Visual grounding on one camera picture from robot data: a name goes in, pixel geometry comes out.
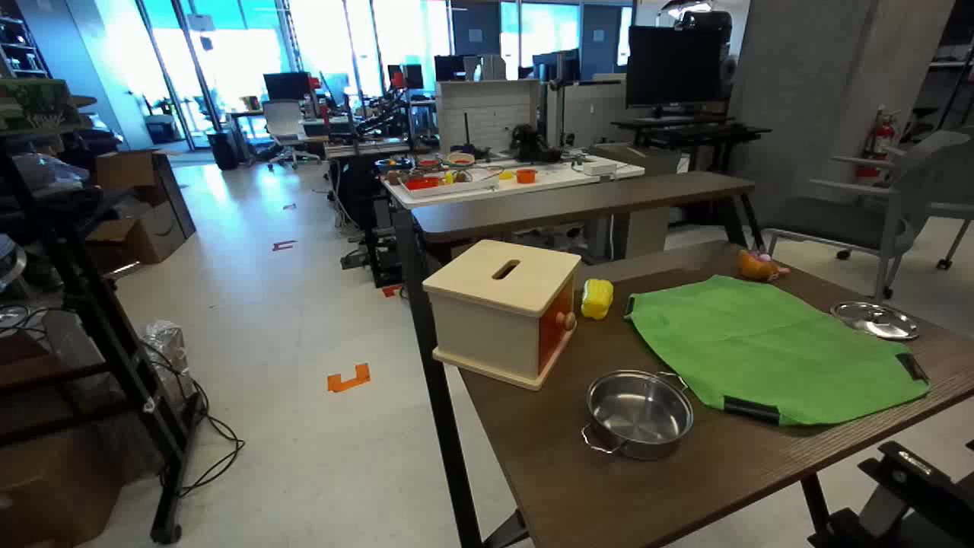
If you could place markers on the dark long bench table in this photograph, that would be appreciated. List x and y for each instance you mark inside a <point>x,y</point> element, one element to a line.
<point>440,227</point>

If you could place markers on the orange plush toy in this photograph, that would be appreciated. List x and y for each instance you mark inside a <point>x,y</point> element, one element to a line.
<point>760,266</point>

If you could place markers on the cardboard boxes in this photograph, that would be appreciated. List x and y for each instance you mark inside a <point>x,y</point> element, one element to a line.
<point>151,218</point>

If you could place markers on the green cloth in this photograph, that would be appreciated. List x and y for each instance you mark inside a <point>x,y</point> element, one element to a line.
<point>763,348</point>

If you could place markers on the black monitor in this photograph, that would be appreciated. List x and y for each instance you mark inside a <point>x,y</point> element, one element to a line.
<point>680,64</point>

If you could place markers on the black metal rack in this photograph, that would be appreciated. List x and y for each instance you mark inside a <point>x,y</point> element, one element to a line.
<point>58,222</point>

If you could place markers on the yellow block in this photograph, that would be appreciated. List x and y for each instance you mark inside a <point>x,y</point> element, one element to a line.
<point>599,299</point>

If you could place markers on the red fire extinguisher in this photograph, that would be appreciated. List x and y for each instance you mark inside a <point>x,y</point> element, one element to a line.
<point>876,153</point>

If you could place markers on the wooden box with red drawer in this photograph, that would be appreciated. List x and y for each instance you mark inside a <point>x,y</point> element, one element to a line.
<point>504,311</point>

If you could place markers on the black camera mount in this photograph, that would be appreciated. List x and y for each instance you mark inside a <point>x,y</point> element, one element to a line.
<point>913,506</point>

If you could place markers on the orange floor tape marker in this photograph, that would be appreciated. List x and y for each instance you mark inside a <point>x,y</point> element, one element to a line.
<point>348,381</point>

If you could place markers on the silver pot lid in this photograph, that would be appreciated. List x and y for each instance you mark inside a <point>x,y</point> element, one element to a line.
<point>877,322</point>

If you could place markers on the silver pot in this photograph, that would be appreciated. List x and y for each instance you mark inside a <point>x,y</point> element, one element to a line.
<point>638,414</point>

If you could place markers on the white table with clutter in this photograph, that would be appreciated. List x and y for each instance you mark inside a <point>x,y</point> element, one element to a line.
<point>508,177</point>

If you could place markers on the grey office chair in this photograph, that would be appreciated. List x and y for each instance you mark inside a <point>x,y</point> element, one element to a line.
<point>877,218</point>

